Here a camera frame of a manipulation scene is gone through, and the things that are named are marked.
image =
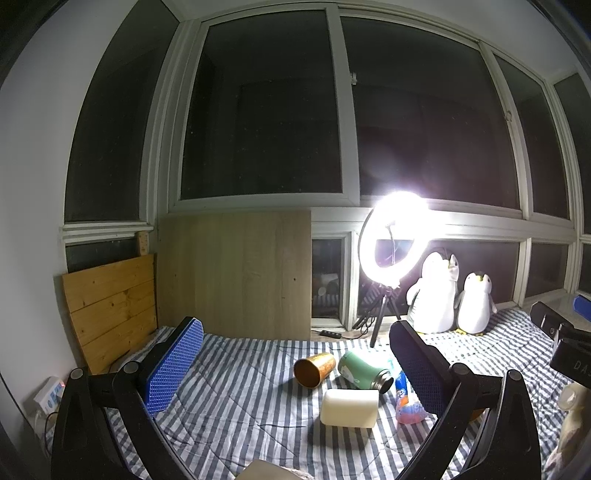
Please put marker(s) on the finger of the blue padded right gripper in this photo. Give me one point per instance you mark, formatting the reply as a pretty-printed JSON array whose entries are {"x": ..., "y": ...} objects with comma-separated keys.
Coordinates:
[{"x": 506, "y": 445}]

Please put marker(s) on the blue striped quilt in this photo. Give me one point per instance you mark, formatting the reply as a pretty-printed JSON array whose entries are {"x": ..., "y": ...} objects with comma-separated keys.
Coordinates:
[{"x": 240, "y": 413}]

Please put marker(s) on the light wood board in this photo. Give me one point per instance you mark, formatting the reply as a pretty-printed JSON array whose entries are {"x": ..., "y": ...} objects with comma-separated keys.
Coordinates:
[{"x": 242, "y": 274}]

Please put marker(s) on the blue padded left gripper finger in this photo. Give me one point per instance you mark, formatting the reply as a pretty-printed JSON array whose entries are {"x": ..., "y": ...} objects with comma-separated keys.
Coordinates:
[{"x": 84, "y": 446}]

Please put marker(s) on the large white penguin plush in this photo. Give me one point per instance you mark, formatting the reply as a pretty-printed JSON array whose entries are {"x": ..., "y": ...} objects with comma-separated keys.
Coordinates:
[{"x": 431, "y": 300}]

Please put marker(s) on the white cream plastic cup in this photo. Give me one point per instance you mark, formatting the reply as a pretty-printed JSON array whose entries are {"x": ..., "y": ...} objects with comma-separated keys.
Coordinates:
[{"x": 350, "y": 408}]

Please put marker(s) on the orange soda bottle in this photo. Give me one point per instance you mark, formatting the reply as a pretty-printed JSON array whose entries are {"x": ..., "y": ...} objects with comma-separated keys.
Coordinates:
[{"x": 409, "y": 409}]

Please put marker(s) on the green insulated bottle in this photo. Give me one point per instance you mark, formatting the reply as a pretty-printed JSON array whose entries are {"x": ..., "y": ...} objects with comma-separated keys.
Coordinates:
[{"x": 365, "y": 371}]

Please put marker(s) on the white power strip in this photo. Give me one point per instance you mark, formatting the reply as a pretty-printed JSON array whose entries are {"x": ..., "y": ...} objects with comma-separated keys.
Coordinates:
[{"x": 49, "y": 396}]

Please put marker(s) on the ring light on tripod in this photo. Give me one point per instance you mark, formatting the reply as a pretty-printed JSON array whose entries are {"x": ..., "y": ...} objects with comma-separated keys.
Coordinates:
[{"x": 393, "y": 239}]

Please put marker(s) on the orange pine headboard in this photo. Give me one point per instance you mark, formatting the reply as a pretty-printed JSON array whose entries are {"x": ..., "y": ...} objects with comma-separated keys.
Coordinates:
[{"x": 112, "y": 309}]

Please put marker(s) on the black power strip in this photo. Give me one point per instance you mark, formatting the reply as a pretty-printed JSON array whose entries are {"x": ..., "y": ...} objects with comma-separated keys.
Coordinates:
[{"x": 327, "y": 334}]

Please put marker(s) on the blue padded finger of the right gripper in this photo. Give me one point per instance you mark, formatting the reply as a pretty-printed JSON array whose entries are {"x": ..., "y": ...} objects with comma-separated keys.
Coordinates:
[{"x": 582, "y": 306}]

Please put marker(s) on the small white penguin plush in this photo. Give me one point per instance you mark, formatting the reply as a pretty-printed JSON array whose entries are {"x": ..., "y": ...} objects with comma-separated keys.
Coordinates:
[{"x": 475, "y": 304}]

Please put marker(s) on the orange brown cup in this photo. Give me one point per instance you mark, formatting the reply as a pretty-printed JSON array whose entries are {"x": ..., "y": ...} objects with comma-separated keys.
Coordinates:
[{"x": 311, "y": 371}]

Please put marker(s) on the cream stuffed toy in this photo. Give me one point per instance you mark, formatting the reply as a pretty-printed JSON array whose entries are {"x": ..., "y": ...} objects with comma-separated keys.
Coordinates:
[{"x": 574, "y": 400}]

